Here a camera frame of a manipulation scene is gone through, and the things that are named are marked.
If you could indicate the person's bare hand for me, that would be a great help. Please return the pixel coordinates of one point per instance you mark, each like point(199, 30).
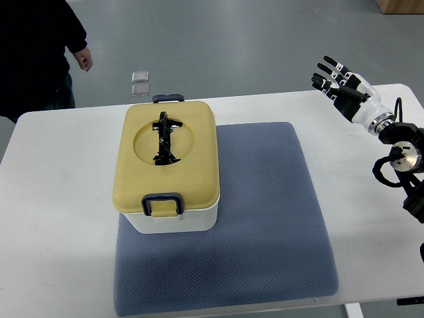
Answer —
point(84, 59)

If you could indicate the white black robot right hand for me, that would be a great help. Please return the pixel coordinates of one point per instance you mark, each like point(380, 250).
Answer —
point(352, 96)

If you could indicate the yellow storage box lid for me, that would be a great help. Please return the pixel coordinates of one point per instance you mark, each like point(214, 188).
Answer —
point(170, 150)

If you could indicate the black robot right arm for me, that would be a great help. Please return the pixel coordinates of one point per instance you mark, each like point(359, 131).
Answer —
point(406, 158)

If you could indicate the wooden box in corner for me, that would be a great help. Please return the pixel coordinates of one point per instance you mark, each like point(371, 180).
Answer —
point(401, 7)

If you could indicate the white storage box base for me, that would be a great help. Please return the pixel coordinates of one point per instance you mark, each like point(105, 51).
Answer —
point(164, 218)

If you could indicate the person in black clothes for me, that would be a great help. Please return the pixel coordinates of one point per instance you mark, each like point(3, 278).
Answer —
point(34, 70)

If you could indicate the upper floor socket plate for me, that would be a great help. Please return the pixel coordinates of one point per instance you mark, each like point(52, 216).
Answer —
point(140, 76)

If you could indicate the blue grey cushion mat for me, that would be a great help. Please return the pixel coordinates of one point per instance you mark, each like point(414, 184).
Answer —
point(269, 243)

